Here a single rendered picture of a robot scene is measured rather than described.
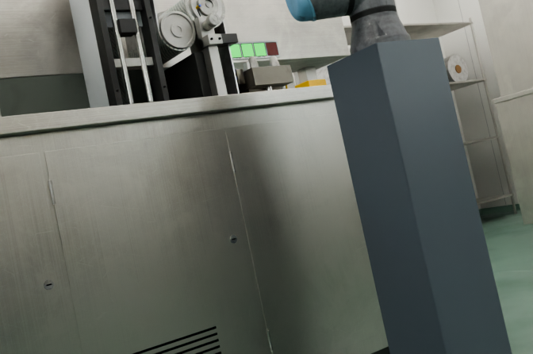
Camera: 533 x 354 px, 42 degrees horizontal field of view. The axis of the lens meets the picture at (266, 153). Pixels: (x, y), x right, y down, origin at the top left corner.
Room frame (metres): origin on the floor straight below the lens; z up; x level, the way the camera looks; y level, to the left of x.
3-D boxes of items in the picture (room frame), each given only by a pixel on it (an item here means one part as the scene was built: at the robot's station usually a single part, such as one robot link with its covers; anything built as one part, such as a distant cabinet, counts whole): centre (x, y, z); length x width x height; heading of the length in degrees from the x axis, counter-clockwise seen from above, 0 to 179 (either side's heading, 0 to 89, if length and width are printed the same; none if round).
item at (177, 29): (2.20, 0.26, 1.17); 0.26 x 0.12 x 0.12; 36
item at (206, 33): (2.12, 0.10, 1.05); 0.06 x 0.05 x 0.31; 36
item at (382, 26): (1.68, -0.33, 0.95); 0.15 x 0.15 x 0.10
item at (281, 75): (2.41, 0.04, 1.00); 0.40 x 0.16 x 0.06; 36
